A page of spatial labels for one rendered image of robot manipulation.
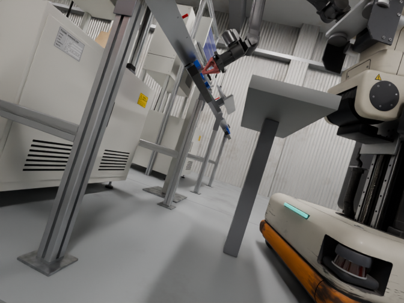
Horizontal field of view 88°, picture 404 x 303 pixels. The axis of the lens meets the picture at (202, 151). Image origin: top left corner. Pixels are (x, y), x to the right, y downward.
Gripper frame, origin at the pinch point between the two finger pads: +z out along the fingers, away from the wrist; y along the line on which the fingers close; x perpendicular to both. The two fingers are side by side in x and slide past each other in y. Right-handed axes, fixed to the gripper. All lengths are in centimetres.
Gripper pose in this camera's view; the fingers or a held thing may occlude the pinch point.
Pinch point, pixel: (203, 72)
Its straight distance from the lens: 104.6
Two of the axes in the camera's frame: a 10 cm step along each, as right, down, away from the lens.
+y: -2.1, -0.9, -9.7
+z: -8.7, 4.7, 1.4
